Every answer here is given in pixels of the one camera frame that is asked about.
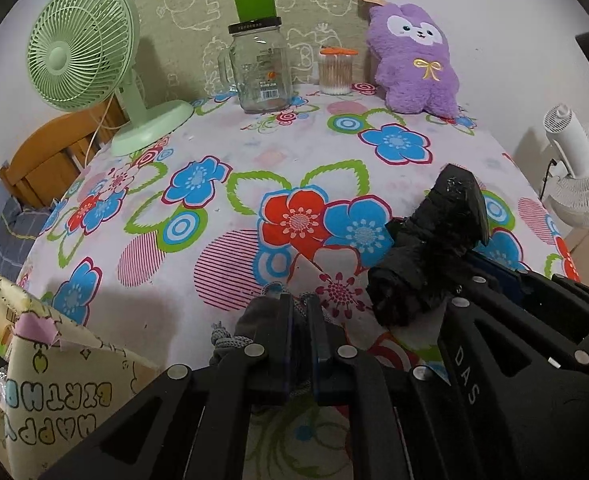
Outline purple plush toy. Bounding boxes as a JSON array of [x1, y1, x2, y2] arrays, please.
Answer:
[[364, 2, 463, 119]]

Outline white fan cable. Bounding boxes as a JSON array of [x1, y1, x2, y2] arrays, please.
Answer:
[[92, 95, 118, 148]]

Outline black power cable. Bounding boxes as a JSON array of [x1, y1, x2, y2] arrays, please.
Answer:
[[539, 159, 560, 201]]

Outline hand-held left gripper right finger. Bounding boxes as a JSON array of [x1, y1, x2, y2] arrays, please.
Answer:
[[308, 295, 475, 480]]

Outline yellow fabric storage box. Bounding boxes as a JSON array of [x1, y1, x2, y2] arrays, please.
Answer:
[[0, 269, 175, 480]]

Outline green plastic cup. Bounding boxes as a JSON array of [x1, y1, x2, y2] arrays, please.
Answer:
[[233, 0, 278, 24]]

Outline grey striped pillow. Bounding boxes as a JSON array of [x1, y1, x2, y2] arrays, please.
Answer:
[[0, 199, 60, 281]]

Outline white circulator fan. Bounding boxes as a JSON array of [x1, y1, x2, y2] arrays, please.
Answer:
[[543, 104, 589, 231]]

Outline green desk fan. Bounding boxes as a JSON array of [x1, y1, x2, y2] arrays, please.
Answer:
[[28, 0, 195, 158]]

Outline black socks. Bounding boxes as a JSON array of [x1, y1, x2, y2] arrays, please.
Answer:
[[367, 162, 490, 328]]

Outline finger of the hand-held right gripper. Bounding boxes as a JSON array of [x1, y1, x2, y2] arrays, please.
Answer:
[[438, 296, 589, 411], [461, 254, 589, 331]]

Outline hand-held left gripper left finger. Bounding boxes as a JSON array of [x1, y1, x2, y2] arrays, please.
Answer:
[[39, 294, 295, 480]]

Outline glass jar mug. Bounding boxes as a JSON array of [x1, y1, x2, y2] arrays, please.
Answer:
[[218, 17, 295, 114]]

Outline cotton swab container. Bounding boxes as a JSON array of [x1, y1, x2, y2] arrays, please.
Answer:
[[318, 47, 358, 96]]

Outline beige patterned board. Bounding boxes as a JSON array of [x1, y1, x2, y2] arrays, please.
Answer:
[[133, 0, 371, 106]]

